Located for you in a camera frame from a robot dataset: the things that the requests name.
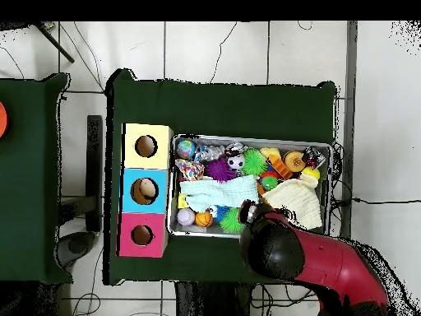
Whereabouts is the cream waffle cloth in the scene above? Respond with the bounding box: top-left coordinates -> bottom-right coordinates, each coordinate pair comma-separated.
261,173 -> 324,230

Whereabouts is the orange plastic block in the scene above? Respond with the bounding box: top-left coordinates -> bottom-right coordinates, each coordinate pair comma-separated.
266,153 -> 294,180

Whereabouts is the shallow metal mesh bin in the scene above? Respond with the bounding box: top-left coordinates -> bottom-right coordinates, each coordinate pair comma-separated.
166,132 -> 332,244

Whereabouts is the purple spiky ball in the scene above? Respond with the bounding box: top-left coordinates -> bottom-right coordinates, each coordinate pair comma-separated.
205,156 -> 238,184

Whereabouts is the dark green table cloth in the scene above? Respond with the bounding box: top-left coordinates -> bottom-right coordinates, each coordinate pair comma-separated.
0,72 -> 74,285
103,67 -> 338,286

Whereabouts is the toy burger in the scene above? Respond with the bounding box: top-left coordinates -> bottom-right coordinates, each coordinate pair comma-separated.
283,150 -> 307,173

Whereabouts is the mint green waffle cloth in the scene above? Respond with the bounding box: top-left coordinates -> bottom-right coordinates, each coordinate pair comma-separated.
179,174 -> 261,213

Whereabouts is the black slanted rod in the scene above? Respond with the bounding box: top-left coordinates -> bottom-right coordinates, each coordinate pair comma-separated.
32,21 -> 76,64

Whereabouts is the black cable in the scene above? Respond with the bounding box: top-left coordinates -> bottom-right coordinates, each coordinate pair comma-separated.
331,196 -> 421,206

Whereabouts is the globe print ball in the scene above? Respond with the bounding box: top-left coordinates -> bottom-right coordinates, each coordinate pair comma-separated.
176,138 -> 197,160

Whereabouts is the black upright panel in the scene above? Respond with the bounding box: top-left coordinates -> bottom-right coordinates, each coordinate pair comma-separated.
85,114 -> 104,233

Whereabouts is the silver toy robot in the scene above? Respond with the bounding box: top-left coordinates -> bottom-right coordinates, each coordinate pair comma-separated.
193,144 -> 227,163

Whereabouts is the colourful heart print cloth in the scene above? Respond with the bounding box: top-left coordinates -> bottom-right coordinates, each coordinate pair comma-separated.
174,158 -> 206,182

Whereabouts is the green spiky ball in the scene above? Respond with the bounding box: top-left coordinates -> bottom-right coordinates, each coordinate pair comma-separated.
242,147 -> 269,177

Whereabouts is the white baseball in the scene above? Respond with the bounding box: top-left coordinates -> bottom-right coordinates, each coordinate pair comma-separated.
176,207 -> 197,227

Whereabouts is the orange disc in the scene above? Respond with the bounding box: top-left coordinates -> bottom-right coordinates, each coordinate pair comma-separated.
0,100 -> 8,138

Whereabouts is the grey round chair base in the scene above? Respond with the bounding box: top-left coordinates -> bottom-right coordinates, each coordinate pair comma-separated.
56,230 -> 97,268

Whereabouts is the wooden box with three holes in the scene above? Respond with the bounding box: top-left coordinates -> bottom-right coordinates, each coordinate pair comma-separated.
115,123 -> 174,258

